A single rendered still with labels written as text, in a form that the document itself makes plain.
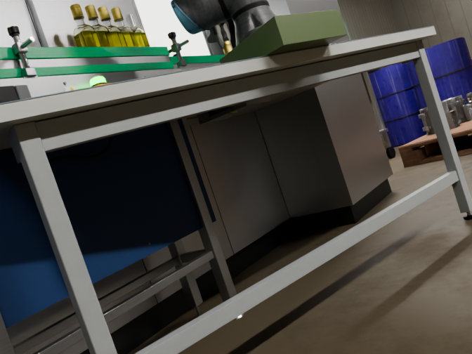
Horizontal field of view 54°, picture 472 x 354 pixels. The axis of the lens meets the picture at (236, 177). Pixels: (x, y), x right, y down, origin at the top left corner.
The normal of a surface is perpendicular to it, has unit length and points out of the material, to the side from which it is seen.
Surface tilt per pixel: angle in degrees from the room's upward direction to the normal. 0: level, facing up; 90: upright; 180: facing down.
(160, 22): 90
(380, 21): 90
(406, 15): 90
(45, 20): 90
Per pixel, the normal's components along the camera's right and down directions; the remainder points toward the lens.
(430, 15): -0.75, 0.29
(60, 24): 0.77, -0.23
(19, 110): 0.58, -0.15
